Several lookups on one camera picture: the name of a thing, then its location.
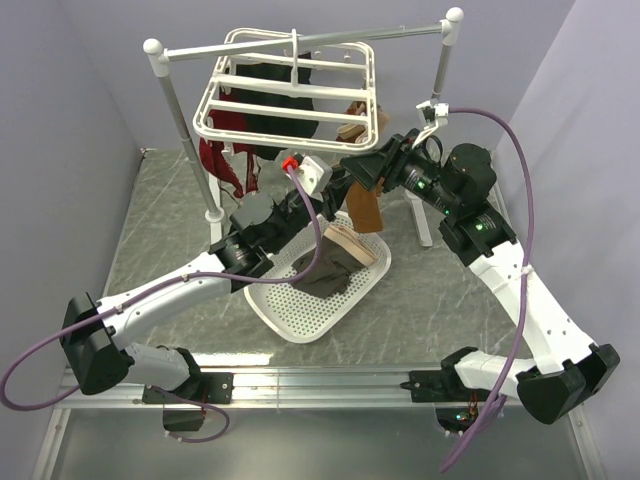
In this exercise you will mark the red lace bra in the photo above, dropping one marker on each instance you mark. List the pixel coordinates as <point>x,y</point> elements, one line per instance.
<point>218,164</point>

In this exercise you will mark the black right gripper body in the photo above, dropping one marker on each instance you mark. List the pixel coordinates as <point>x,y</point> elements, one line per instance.
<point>394,159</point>

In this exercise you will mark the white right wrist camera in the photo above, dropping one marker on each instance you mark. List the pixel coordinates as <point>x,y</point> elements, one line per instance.
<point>433,114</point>

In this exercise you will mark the white clothes rack stand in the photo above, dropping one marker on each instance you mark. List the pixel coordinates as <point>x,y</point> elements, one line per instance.
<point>162,58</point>

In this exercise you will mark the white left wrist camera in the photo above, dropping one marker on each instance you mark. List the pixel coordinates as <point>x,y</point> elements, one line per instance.
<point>310,172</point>

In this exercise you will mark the aluminium mounting rail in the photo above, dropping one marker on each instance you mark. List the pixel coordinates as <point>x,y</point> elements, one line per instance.
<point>254,387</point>

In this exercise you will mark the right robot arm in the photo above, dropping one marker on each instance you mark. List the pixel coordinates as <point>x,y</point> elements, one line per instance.
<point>567,366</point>

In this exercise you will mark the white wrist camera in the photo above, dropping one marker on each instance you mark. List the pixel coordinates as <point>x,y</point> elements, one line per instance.
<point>310,172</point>
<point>433,114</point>

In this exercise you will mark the olive underwear with beige waistband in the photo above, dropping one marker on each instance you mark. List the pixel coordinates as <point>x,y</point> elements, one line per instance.
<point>342,254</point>

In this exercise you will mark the white square clip hanger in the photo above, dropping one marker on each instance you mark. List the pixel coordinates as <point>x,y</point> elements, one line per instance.
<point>292,97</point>

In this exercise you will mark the striped argyle sock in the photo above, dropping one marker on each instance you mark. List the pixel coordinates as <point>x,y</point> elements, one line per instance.
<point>356,133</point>

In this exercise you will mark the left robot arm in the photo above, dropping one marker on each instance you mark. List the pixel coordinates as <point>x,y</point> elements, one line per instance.
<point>100,337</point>

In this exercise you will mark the brown underwear with beige waistband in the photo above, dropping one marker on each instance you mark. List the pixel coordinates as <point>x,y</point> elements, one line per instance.
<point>363,209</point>

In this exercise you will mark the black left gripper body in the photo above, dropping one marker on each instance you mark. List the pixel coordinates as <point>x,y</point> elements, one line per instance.
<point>331,205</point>

